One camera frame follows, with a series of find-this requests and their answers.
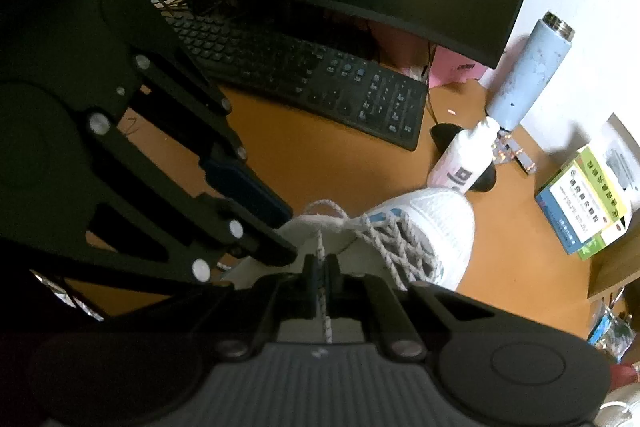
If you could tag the pink box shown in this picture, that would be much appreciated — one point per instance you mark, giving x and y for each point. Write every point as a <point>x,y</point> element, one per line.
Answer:
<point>455,69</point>

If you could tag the clear plastic bag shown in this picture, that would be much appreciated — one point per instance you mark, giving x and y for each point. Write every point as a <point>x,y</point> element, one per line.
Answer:
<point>620,332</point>

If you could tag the white blue medicine box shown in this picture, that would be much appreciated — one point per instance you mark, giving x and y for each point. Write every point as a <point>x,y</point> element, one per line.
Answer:
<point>580,202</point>

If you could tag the black computer mouse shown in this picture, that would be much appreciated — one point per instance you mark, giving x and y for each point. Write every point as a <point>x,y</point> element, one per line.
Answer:
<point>442,134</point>

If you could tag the blue packet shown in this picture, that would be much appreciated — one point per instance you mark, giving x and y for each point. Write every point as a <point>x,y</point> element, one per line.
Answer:
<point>601,327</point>

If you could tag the open white green box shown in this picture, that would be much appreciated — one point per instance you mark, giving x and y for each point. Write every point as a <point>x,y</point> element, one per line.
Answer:
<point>622,167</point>

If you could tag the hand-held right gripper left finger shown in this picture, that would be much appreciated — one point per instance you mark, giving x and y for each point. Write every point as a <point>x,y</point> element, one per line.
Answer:
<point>311,279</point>

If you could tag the red round object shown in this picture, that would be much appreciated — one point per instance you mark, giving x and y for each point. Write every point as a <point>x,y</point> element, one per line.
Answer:
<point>626,374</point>

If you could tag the black keyboard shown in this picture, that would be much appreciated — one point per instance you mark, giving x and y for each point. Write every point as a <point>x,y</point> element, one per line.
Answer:
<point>300,77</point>

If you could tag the light blue thermos bottle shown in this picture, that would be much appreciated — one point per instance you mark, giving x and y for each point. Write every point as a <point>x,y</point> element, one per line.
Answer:
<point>530,67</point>

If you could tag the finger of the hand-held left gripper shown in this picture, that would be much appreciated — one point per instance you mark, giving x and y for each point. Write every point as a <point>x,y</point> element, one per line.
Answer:
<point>260,242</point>
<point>240,187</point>

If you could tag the wooden bookshelf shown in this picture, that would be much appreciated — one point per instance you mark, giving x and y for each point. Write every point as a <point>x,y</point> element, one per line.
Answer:
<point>620,267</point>

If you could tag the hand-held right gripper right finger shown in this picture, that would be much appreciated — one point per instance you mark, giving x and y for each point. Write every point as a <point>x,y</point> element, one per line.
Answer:
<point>331,279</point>

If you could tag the white lotion bottle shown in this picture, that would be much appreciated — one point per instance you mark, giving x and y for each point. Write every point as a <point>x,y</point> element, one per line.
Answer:
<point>457,167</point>

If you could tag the white shoelace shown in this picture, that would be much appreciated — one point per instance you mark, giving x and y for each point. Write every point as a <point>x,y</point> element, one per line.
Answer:
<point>395,252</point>

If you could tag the white blue sneaker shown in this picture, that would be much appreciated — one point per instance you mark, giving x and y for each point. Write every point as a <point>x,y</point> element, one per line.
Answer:
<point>625,399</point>
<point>440,217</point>

